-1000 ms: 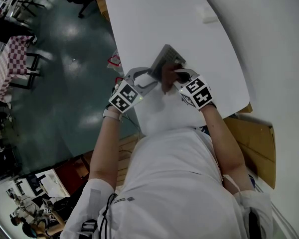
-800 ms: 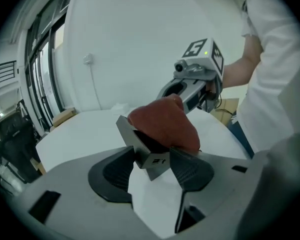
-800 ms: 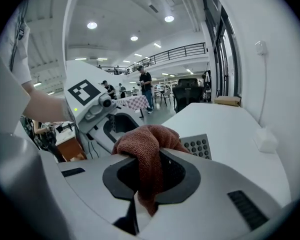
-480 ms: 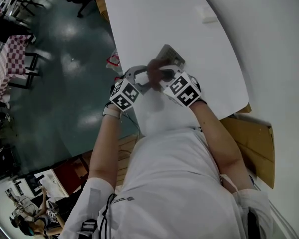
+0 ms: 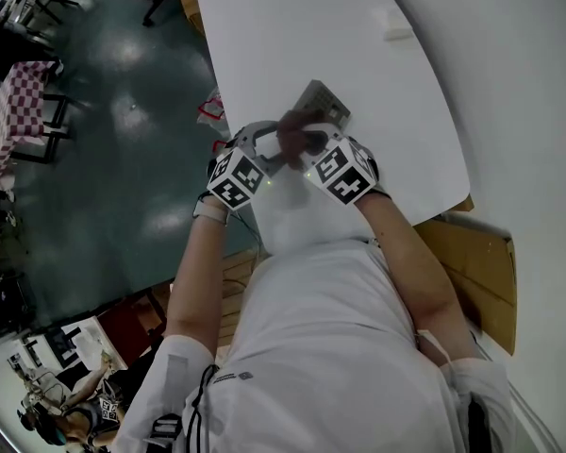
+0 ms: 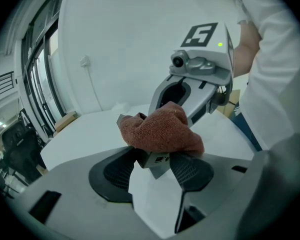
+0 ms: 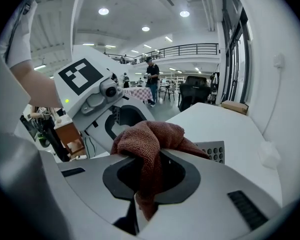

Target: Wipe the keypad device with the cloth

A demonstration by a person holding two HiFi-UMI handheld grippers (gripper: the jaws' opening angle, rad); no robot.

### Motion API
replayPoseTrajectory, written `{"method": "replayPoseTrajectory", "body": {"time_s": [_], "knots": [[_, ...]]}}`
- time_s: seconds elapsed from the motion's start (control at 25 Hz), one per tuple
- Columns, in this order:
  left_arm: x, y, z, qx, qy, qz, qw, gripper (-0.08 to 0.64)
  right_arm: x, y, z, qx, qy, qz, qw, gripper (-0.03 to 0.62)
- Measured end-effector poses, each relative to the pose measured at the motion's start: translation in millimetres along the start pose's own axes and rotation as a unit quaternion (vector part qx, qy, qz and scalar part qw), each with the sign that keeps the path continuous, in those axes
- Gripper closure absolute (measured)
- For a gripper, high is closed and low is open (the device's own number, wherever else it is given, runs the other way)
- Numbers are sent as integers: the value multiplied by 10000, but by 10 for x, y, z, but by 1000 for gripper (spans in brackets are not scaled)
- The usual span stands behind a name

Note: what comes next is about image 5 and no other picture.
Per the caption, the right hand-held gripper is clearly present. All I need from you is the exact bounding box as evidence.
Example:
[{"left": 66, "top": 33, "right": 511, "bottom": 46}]
[{"left": 301, "top": 124, "right": 381, "bottom": 206}]

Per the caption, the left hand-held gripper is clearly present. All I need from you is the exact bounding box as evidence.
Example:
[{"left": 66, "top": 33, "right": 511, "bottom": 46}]
[{"left": 206, "top": 120, "right": 291, "bottom": 211}]

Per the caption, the brown cloth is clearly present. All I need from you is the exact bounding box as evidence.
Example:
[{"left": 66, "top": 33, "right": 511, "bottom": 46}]
[{"left": 275, "top": 109, "right": 331, "bottom": 170}]

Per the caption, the grey keypad device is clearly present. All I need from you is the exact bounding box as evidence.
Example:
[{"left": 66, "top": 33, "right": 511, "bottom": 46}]
[{"left": 293, "top": 78, "right": 353, "bottom": 130}]

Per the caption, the person's right forearm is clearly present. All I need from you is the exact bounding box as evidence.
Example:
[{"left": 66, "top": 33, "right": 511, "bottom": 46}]
[{"left": 356, "top": 190, "right": 483, "bottom": 363}]

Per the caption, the person's left forearm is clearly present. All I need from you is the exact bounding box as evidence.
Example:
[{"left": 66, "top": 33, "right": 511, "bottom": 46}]
[{"left": 165, "top": 204, "right": 230, "bottom": 351}]

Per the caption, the checkered cloth table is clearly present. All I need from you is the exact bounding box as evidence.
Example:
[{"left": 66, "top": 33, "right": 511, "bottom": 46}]
[{"left": 0, "top": 60, "right": 60, "bottom": 191}]

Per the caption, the red-edged plastic bag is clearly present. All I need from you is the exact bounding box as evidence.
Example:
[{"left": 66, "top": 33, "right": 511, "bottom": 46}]
[{"left": 196, "top": 90, "right": 228, "bottom": 134}]

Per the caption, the white wristband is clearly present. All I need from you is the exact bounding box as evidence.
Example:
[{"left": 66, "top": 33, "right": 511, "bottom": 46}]
[{"left": 191, "top": 194, "right": 230, "bottom": 227}]

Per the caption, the small white box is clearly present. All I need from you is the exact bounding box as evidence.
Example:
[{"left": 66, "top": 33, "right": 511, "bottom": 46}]
[{"left": 382, "top": 10, "right": 412, "bottom": 42}]

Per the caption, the brown cardboard box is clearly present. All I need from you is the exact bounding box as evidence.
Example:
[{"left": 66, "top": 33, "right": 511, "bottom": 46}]
[{"left": 413, "top": 214, "right": 519, "bottom": 357}]

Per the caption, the person's white shirt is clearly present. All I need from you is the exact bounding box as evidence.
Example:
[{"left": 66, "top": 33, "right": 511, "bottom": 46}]
[{"left": 112, "top": 233, "right": 518, "bottom": 453}]

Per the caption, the dark red cabinet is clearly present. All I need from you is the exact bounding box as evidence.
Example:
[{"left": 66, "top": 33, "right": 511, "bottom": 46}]
[{"left": 96, "top": 289, "right": 169, "bottom": 368}]

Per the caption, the black frame stool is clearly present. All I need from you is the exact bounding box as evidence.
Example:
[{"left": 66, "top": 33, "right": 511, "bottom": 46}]
[{"left": 8, "top": 91, "right": 73, "bottom": 165}]

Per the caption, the black cord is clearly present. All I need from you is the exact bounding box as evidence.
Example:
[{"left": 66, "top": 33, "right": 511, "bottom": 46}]
[{"left": 182, "top": 363, "right": 221, "bottom": 453}]

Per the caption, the black harness strap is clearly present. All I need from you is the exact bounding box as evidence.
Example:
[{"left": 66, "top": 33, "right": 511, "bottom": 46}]
[{"left": 143, "top": 411, "right": 183, "bottom": 453}]

